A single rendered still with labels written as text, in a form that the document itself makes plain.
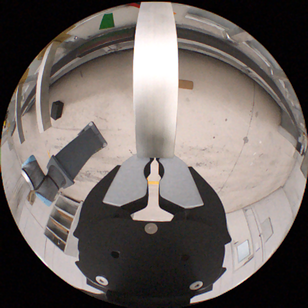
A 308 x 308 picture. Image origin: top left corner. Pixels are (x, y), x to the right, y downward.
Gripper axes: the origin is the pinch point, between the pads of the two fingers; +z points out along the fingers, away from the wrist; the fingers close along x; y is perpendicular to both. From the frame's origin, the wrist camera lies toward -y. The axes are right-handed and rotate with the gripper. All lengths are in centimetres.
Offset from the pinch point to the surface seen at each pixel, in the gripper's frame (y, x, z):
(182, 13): -29.2, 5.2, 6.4
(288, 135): -13, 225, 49
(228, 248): 243, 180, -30
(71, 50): -28.2, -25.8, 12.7
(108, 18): -29.2, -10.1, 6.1
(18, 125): -11.2, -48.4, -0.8
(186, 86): -15, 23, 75
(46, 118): -6.4, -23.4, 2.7
